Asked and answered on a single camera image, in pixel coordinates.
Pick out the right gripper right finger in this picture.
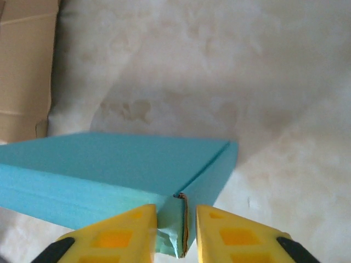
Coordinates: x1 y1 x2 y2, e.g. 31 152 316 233
195 204 321 263

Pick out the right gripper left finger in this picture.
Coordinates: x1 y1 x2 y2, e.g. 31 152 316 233
30 204 158 263

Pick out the teal and white paper box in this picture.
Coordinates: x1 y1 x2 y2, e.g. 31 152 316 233
0 131 239 260

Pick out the brown cardboard box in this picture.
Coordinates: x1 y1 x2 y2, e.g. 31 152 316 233
0 0 61 145

